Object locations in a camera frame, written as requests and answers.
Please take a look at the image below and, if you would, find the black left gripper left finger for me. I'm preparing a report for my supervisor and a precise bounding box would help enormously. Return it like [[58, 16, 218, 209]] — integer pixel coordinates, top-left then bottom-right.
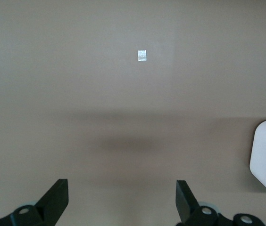
[[0, 178, 69, 226]]

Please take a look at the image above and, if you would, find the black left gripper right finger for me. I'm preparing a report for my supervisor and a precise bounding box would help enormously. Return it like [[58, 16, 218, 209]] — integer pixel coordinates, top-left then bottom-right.
[[175, 180, 263, 226]]

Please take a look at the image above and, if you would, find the small clear tape square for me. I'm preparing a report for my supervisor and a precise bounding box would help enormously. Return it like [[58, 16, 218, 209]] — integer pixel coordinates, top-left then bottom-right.
[[137, 49, 147, 62]]

